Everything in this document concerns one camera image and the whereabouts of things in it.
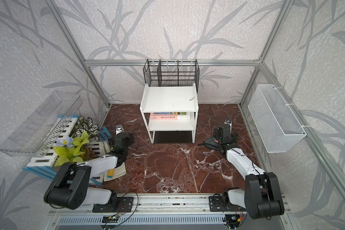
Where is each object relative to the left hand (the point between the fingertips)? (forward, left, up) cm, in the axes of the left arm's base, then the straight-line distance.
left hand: (122, 133), depth 91 cm
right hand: (+1, -66, +4) cm, 66 cm away
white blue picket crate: (-26, +22, +17) cm, 38 cm away
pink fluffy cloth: (-3, -58, -6) cm, 59 cm away
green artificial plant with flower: (-17, +18, +12) cm, 28 cm away
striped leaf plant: (-4, +16, +15) cm, 22 cm away
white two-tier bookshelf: (-1, -32, +25) cm, 41 cm away
